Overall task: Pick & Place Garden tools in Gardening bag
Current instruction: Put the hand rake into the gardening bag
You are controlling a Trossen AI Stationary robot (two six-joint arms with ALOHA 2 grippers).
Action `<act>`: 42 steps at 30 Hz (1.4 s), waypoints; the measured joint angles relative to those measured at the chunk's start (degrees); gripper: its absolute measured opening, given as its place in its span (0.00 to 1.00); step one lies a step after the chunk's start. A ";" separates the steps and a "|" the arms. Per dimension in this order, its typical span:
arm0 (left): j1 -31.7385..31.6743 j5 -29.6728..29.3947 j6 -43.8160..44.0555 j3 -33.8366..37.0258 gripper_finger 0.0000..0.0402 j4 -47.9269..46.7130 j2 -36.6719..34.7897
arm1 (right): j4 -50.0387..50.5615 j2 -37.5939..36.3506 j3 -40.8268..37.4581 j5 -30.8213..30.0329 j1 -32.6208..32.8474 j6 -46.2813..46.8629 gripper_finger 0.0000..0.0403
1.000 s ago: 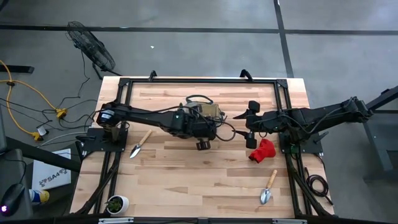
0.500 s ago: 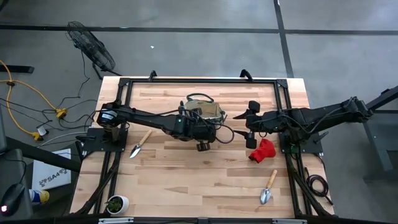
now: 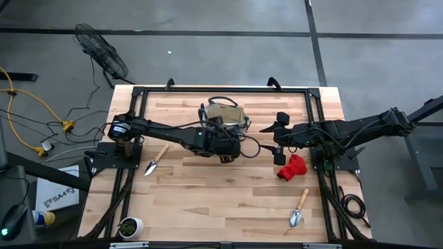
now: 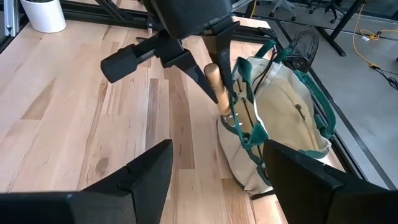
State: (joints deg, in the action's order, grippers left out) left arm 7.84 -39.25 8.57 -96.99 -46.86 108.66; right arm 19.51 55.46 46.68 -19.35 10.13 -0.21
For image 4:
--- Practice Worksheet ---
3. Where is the silver aluminium bracket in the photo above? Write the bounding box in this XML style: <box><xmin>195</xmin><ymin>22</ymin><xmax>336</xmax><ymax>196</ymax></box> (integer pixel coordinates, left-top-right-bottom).
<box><xmin>2</xmin><ymin>0</ymin><xmax>20</xmax><ymax>37</ymax></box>

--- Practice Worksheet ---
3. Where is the beige green gardening bag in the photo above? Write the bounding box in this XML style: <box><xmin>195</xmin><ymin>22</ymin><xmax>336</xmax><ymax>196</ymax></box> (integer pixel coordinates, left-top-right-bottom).
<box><xmin>216</xmin><ymin>39</ymin><xmax>337</xmax><ymax>200</ymax></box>

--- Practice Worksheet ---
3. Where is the black floor fan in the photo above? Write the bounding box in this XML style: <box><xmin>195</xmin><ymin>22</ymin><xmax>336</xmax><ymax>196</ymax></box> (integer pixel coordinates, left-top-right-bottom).
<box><xmin>284</xmin><ymin>30</ymin><xmax>320</xmax><ymax>74</ymax></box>

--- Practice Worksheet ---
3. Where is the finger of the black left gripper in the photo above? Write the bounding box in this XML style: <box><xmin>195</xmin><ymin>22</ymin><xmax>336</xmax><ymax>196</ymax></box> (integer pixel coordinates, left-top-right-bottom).
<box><xmin>201</xmin><ymin>21</ymin><xmax>241</xmax><ymax>96</ymax></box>
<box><xmin>161</xmin><ymin>49</ymin><xmax>219</xmax><ymax>105</ymax></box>

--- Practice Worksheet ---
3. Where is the hand rake wooden handle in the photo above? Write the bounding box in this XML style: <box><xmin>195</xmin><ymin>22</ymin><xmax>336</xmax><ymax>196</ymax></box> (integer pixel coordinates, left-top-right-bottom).
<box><xmin>203</xmin><ymin>63</ymin><xmax>244</xmax><ymax>129</ymax></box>

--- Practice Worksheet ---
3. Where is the small plant white pot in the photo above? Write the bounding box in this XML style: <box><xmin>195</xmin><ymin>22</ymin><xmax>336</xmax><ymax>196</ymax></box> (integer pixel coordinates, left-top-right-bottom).
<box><xmin>19</xmin><ymin>0</ymin><xmax>67</xmax><ymax>34</ymax></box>

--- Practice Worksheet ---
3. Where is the black floor stand foot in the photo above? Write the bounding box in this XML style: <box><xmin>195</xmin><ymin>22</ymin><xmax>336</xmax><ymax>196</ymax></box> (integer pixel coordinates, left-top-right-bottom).
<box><xmin>316</xmin><ymin>0</ymin><xmax>365</xmax><ymax>57</ymax></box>

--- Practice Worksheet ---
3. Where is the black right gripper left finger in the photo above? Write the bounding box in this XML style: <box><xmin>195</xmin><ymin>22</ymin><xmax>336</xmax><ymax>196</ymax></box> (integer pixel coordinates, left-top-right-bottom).
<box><xmin>0</xmin><ymin>139</ymin><xmax>174</xmax><ymax>224</ymax></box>

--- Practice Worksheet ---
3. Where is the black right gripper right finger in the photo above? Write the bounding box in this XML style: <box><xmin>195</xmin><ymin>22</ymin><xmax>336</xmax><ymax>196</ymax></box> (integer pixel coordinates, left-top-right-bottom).
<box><xmin>262</xmin><ymin>139</ymin><xmax>398</xmax><ymax>224</ymax></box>

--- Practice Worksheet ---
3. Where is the yellow extension cord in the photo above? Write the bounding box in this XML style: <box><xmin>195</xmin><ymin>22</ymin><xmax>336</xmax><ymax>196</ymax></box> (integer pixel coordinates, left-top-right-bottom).
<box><xmin>352</xmin><ymin>2</ymin><xmax>398</xmax><ymax>71</ymax></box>

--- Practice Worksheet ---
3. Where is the black floor cable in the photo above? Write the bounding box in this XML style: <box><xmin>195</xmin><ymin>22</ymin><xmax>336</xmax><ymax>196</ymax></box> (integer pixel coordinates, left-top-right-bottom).
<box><xmin>371</xmin><ymin>63</ymin><xmax>398</xmax><ymax>91</ymax></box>

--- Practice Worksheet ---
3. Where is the office chair base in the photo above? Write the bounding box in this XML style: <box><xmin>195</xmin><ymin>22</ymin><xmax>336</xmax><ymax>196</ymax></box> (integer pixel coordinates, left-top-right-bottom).
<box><xmin>307</xmin><ymin>0</ymin><xmax>340</xmax><ymax>24</ymax></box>
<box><xmin>269</xmin><ymin>0</ymin><xmax>296</xmax><ymax>21</ymax></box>

